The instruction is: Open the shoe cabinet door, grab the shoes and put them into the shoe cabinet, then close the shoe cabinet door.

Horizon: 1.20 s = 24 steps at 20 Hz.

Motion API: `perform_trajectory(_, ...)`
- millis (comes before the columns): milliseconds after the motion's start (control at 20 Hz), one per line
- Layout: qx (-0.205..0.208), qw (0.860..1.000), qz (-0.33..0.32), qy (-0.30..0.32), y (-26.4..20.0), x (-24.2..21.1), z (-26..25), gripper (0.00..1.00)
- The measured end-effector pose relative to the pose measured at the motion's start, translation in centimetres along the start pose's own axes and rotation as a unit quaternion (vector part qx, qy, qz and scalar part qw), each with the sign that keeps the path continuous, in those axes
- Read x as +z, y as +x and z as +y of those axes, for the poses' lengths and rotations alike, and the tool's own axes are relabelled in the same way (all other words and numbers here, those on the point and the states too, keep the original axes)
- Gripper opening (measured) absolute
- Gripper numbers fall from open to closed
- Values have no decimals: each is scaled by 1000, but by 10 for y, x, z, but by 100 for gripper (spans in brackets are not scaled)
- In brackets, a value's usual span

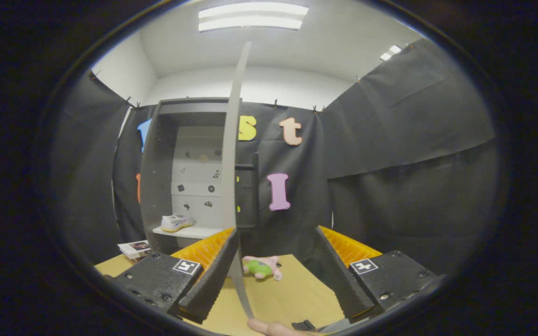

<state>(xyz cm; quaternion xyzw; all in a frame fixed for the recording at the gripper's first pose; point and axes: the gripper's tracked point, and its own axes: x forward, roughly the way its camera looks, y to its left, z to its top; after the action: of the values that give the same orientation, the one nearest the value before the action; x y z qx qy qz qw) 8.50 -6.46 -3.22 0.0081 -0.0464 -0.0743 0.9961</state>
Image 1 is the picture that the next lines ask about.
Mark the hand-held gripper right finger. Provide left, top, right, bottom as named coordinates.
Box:
left=315, top=225, right=448, bottom=323

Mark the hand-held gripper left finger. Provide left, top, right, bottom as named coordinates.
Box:
left=109, top=227, right=241, bottom=324

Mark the white sneaker shoe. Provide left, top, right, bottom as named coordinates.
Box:
left=161, top=213, right=196, bottom=233

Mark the grey shoe cabinet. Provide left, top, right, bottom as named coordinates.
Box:
left=139, top=97, right=232, bottom=255

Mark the pink green plush toy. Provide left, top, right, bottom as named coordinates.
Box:
left=242, top=255, right=283, bottom=281

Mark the printed booklet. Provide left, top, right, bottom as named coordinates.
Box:
left=117, top=240, right=153, bottom=260

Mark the black backdrop cloth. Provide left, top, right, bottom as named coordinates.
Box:
left=50, top=37, right=501, bottom=276

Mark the small ceiling light panel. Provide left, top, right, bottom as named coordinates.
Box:
left=380, top=45, right=403, bottom=61

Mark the large ceiling light panel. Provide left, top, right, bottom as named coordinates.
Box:
left=198, top=2, right=309, bottom=32

